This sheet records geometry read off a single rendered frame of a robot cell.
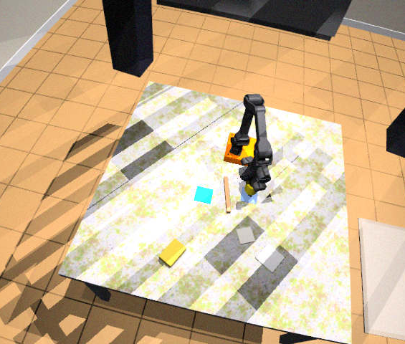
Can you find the tan flat bar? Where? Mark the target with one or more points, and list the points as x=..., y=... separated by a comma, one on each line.
x=227, y=198

